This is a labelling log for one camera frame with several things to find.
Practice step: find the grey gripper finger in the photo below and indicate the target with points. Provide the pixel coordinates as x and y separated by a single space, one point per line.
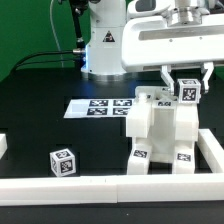
166 76
207 70

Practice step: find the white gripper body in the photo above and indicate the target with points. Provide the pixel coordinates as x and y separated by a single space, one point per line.
177 34

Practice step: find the small tagged cube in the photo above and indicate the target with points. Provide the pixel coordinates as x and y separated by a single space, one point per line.
189 91

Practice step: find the white chair seat block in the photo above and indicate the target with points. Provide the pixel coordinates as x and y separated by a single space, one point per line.
161 132

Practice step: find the white tagged block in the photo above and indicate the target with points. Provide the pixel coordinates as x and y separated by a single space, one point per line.
139 158

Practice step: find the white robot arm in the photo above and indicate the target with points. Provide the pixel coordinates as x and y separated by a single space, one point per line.
103 52

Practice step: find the white tagged sheet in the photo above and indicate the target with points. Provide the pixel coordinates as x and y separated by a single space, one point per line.
98 108

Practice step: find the white tagged cube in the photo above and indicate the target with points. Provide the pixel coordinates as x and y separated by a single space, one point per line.
62 162

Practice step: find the white block left edge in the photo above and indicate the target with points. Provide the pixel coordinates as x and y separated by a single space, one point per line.
3 144

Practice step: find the white right rail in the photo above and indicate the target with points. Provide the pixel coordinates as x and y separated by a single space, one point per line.
211 150

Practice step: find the white rail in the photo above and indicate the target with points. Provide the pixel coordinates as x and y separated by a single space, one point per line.
111 189
211 150

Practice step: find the white front rail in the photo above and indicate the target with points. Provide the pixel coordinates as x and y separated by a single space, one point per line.
111 189

